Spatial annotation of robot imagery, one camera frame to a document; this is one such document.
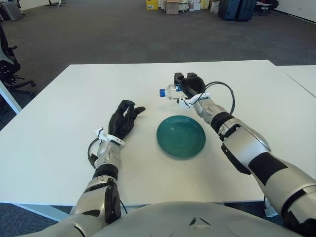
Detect clear bottle with blue cap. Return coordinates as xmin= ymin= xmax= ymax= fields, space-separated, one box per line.
xmin=158 ymin=83 xmax=188 ymax=101

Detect background desk with chair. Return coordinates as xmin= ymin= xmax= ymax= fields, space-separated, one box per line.
xmin=255 ymin=0 xmax=279 ymax=16

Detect green round plate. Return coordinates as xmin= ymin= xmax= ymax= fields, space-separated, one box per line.
xmin=156 ymin=115 xmax=207 ymax=159

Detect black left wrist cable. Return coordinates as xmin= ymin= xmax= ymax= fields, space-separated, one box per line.
xmin=86 ymin=138 xmax=102 ymax=168

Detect black left elbow cable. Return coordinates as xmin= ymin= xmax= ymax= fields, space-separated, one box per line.
xmin=119 ymin=197 xmax=129 ymax=214

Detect white side desk frame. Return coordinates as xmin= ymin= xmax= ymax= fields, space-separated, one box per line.
xmin=0 ymin=80 xmax=23 ymax=114

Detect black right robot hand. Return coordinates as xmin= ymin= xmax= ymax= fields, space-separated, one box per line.
xmin=174 ymin=72 xmax=206 ymax=99

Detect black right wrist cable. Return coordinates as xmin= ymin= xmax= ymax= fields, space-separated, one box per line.
xmin=204 ymin=81 xmax=236 ymax=116

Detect grey robot torso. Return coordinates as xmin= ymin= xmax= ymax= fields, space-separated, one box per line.
xmin=91 ymin=201 xmax=304 ymax=237

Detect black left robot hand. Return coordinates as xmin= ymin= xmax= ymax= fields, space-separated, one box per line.
xmin=108 ymin=99 xmax=146 ymax=139

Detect dark navy suitcase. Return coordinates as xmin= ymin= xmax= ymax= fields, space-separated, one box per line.
xmin=236 ymin=0 xmax=256 ymax=22

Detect stack of white boxes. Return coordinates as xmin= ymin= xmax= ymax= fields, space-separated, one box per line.
xmin=178 ymin=0 xmax=210 ymax=12

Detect background desk legs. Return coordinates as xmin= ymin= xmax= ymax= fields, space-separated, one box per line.
xmin=45 ymin=0 xmax=67 ymax=7

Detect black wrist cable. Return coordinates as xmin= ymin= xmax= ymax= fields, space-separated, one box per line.
xmin=204 ymin=81 xmax=236 ymax=116
xmin=86 ymin=138 xmax=102 ymax=168

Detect black office chair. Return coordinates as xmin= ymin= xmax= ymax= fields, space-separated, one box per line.
xmin=0 ymin=23 xmax=37 ymax=96

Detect brown cardboard box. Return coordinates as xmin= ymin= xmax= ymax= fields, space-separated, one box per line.
xmin=165 ymin=0 xmax=179 ymax=15

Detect grey metal cabinet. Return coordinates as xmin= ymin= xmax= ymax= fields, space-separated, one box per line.
xmin=1 ymin=2 xmax=25 ymax=21

